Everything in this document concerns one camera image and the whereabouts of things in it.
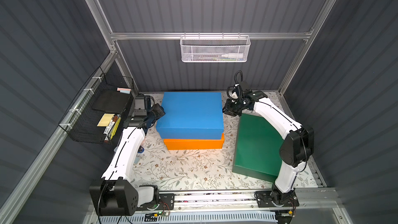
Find blue shoebox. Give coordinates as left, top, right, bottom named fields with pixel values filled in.
left=155, top=92, right=224, bottom=140

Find orange shoebox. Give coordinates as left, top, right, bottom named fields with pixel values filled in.
left=163, top=134, right=225, bottom=150

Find green shoebox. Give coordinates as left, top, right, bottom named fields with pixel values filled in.
left=232, top=114, right=284, bottom=183

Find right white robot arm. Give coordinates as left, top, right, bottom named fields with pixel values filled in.
left=223, top=85, right=314, bottom=201

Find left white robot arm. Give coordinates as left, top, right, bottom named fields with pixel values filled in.
left=89, top=103, right=165, bottom=217

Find pink blue sticky notes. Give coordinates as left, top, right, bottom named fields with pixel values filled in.
left=117, top=88, right=131, bottom=94

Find blue stapler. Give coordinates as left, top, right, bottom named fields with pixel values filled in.
left=137, top=146, right=145, bottom=153

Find yellow sticky notepad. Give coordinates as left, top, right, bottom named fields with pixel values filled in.
left=97, top=114, right=115, bottom=127

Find white marker in basket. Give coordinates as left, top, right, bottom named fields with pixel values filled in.
left=221, top=53, right=244, bottom=60

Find floral table mat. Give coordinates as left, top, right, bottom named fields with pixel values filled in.
left=105, top=91, right=318, bottom=193

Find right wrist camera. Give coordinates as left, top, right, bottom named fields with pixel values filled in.
left=227, top=81, right=250, bottom=100

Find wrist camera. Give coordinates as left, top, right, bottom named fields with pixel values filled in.
left=133, top=94, right=154, bottom=117
left=227, top=81, right=250, bottom=100

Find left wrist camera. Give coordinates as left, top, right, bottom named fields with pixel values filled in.
left=133, top=94, right=154, bottom=117

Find black wire wall basket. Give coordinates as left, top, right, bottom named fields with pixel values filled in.
left=59, top=68, right=134, bottom=145

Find white wire mesh basket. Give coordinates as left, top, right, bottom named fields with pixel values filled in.
left=179, top=34, right=251, bottom=63

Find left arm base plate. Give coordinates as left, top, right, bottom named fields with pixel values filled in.
left=137, top=194, right=175, bottom=211

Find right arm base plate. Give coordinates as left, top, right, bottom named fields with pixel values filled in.
left=254, top=189, right=300, bottom=208

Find aluminium rail at front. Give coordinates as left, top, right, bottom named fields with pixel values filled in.
left=92, top=188, right=340, bottom=212

